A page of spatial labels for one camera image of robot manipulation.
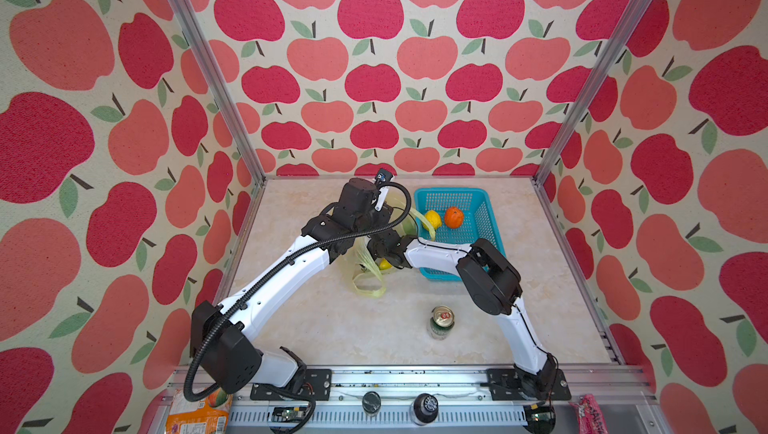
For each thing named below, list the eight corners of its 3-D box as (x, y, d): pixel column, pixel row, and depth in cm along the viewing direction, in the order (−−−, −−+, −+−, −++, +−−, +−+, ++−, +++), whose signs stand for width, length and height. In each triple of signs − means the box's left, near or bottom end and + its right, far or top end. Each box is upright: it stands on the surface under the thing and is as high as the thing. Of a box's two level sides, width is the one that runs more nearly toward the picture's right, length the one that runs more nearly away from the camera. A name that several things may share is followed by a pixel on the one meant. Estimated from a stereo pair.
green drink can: (428, 341, 83) (434, 328, 74) (426, 320, 87) (431, 305, 78) (448, 341, 83) (456, 328, 74) (445, 320, 87) (453, 305, 78)
